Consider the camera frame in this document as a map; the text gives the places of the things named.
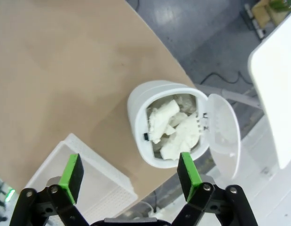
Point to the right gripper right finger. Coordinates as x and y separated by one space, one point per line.
188 179

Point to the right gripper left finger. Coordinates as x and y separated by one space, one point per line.
73 179

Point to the white paper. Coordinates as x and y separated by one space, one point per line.
187 131
161 117
170 151

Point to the white perforated plastic basket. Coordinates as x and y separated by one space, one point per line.
105 183

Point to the translucent white bin lid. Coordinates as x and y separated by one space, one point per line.
222 131

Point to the clear plastic bin liner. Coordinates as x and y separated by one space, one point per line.
186 103

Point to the white round trash bin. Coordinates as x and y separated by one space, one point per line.
138 101

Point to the white table leg base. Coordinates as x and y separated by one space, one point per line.
239 97

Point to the white table edge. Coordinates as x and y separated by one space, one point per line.
277 94

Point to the white power strip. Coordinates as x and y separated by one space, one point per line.
255 26

